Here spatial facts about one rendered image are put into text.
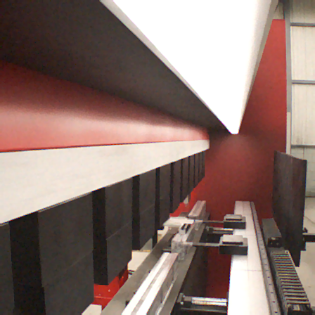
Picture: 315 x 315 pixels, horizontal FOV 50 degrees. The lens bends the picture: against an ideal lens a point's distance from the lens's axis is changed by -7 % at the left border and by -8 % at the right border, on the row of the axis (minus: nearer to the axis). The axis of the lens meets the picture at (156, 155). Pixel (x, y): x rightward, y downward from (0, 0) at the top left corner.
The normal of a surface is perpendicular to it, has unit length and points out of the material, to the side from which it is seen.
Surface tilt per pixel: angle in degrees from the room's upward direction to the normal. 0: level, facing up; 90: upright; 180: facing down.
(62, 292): 90
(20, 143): 90
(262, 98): 90
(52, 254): 90
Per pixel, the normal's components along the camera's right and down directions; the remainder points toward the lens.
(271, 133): -0.22, 0.05
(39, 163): 0.98, 0.03
